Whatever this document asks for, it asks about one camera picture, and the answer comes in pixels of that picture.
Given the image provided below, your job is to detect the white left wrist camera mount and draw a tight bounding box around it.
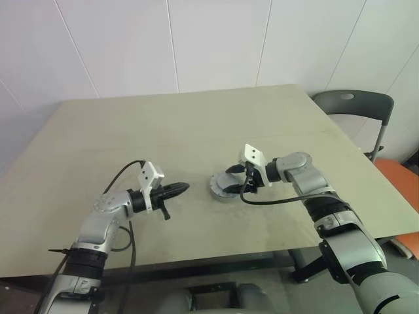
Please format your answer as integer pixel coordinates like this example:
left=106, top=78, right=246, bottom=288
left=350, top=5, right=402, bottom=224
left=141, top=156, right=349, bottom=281
left=136, top=161, right=164, bottom=215

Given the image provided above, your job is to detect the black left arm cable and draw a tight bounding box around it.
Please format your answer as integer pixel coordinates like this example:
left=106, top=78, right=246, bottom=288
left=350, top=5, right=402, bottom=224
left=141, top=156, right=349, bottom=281
left=101, top=159, right=147, bottom=314

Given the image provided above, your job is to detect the black frame under table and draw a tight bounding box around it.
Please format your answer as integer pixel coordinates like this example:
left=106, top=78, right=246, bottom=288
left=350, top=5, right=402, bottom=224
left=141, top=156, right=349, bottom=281
left=187, top=282, right=239, bottom=314

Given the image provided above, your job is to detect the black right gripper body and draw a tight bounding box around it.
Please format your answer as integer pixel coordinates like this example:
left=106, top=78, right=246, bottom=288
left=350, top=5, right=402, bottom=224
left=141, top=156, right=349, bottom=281
left=244, top=163, right=266, bottom=194

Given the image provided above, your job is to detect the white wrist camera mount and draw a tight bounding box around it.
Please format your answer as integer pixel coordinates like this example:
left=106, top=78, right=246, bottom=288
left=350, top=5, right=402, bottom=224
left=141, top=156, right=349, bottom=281
left=136, top=161, right=164, bottom=215
left=238, top=143, right=274, bottom=189

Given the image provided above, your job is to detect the black table leg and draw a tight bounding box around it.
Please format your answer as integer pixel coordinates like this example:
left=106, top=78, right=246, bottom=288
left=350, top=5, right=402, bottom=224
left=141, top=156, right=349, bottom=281
left=288, top=249, right=325, bottom=284

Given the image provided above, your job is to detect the silver motor lid circuit board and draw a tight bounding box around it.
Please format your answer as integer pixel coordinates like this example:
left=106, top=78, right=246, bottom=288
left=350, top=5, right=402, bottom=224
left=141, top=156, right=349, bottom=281
left=212, top=172, right=246, bottom=192

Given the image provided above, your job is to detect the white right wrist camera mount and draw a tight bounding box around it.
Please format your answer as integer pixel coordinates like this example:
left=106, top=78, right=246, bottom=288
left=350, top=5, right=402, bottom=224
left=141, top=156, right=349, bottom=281
left=238, top=143, right=274, bottom=189

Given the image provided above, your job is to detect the grey plastic chair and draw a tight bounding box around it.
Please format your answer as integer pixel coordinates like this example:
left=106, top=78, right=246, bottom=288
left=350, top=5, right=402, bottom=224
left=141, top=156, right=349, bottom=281
left=310, top=90, right=395, bottom=163

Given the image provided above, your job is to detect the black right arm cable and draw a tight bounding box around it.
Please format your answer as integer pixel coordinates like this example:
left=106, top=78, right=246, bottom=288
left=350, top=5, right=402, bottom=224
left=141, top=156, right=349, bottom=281
left=240, top=166, right=335, bottom=206

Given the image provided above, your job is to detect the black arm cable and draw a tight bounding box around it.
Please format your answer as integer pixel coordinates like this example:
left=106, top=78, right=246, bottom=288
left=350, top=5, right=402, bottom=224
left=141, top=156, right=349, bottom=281
left=240, top=166, right=335, bottom=206
left=101, top=159, right=147, bottom=314

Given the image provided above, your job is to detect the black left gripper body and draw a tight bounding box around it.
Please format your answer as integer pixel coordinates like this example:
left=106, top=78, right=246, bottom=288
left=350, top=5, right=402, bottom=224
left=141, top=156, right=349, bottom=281
left=149, top=186, right=172, bottom=222

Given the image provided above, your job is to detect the orange chair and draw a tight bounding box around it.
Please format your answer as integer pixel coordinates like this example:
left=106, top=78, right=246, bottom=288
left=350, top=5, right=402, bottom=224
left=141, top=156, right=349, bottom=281
left=374, top=159, right=419, bottom=260

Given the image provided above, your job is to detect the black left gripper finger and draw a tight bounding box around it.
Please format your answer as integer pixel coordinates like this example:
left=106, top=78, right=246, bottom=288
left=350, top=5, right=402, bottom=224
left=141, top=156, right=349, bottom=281
left=163, top=182, right=191, bottom=194
left=165, top=186, right=191, bottom=200

